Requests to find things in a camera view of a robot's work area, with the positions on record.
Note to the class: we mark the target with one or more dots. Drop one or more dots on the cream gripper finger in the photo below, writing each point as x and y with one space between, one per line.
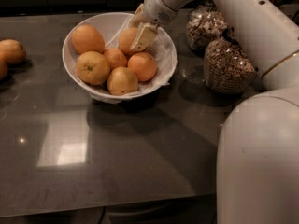
138 17
146 33

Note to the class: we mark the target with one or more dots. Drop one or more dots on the yellowish orange front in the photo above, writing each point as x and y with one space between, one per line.
121 81

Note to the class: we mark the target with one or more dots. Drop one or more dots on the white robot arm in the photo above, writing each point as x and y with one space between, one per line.
258 149

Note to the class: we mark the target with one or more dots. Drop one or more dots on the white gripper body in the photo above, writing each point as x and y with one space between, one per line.
158 7

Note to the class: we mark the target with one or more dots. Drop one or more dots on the front cereal glass jar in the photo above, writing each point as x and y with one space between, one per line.
227 68

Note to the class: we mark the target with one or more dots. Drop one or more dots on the white paper liner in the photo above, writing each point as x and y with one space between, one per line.
162 49

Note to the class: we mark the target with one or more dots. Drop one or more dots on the back left cereal jar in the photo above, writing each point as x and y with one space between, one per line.
204 24

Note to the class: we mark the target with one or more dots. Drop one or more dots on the small centre orange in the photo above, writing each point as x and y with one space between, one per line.
115 58

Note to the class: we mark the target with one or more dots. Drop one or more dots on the orange on table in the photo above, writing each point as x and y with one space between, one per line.
12 52

